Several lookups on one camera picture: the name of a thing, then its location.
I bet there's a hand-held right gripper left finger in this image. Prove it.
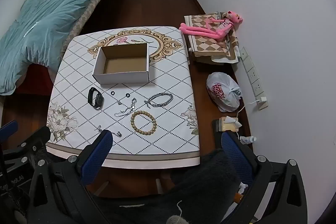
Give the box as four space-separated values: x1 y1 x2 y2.
28 130 124 224

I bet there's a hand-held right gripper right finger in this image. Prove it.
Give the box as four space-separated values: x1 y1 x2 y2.
221 132 308 224

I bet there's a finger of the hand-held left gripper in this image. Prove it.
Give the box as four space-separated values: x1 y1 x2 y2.
0 120 19 146
3 126 51 165

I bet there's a silver pendant necklace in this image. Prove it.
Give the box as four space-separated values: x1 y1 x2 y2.
94 125 123 138

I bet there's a wooden bead bracelet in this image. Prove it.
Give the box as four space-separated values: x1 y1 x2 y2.
130 111 157 136

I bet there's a silver chain bracelet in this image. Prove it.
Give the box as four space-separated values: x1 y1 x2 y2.
114 97 138 117

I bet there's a black smartwatch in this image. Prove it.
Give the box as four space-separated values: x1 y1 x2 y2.
87 87 105 109

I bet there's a cardboard box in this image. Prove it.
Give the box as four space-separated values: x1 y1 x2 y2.
93 43 150 85

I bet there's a braided silver bracelet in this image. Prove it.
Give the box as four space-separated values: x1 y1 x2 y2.
144 92 174 108

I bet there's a small white tube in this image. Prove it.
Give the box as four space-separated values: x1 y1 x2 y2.
239 135 257 145

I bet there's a tissue box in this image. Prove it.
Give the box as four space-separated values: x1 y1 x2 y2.
213 116 242 133

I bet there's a white printed plastic bag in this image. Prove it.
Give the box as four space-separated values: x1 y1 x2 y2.
206 72 242 113

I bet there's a white power strip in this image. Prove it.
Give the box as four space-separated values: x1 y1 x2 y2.
240 47 269 110

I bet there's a table with patterned cloth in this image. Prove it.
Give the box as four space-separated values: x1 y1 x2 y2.
46 26 201 169

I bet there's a brown checkered folded blanket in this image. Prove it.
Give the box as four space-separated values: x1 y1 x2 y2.
184 11 240 65

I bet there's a blue duvet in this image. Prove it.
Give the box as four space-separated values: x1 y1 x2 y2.
0 0 126 95

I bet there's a pink plush toy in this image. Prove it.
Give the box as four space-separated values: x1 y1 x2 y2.
179 11 244 43

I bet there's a bed with checkered mattress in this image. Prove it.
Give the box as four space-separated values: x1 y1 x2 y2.
0 0 129 98

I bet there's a white charging cable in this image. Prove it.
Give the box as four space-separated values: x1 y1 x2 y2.
236 100 259 123

